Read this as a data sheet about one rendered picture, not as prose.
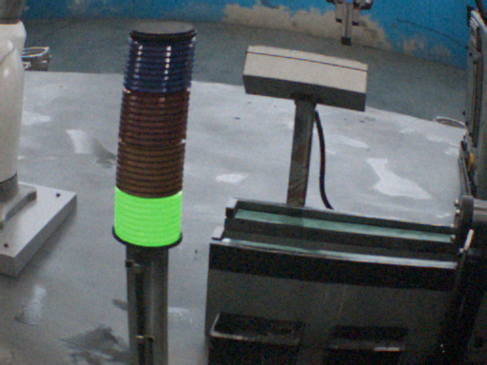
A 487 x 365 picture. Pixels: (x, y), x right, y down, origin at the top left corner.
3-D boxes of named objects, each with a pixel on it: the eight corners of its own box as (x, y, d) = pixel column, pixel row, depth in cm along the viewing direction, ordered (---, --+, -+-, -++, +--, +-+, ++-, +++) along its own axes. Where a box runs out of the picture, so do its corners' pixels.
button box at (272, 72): (365, 113, 135) (367, 81, 137) (366, 94, 129) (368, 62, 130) (244, 94, 137) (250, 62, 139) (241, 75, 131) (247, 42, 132)
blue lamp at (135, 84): (198, 78, 83) (204, 30, 81) (183, 96, 77) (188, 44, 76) (132, 73, 83) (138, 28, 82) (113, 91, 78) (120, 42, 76)
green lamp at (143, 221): (186, 227, 87) (189, 178, 86) (172, 254, 82) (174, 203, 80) (123, 216, 88) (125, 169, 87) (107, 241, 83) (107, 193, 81)
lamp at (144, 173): (189, 178, 86) (193, 127, 84) (174, 203, 80) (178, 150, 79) (125, 169, 87) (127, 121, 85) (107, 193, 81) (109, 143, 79)
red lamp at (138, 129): (193, 127, 84) (198, 78, 83) (178, 150, 79) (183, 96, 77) (127, 121, 85) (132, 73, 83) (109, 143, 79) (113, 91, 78)
